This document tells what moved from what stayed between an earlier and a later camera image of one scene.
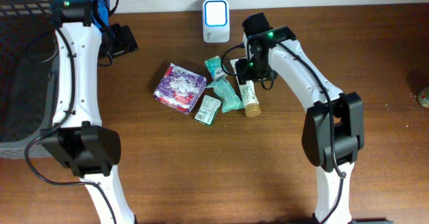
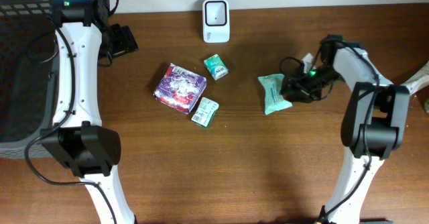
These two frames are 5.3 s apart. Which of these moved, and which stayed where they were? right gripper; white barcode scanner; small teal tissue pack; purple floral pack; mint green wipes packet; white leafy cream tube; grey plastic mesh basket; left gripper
Moved: mint green wipes packet; right gripper; white leafy cream tube
Stayed: white barcode scanner; grey plastic mesh basket; purple floral pack; small teal tissue pack; left gripper
